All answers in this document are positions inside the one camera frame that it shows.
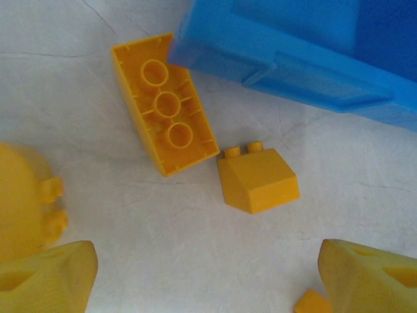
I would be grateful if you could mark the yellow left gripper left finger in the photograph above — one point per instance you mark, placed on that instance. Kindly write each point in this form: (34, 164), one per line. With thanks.
(58, 283)

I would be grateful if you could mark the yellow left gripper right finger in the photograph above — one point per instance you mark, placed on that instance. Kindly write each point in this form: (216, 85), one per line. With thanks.
(358, 287)

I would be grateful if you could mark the yellow curved lego brick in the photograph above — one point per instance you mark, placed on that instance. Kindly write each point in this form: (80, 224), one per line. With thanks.
(16, 195)

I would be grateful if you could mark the yellow sloped lego brick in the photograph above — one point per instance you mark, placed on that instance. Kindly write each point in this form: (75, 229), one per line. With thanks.
(257, 176)

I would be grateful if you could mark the long yellow lego brick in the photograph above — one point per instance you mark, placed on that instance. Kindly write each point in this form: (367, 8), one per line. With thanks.
(137, 81)

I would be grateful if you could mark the small yellow lego piece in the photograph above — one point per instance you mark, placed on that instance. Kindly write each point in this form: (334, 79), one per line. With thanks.
(312, 303)

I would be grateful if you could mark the blue plastic bin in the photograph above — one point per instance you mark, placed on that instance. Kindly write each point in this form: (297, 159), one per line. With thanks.
(293, 32)

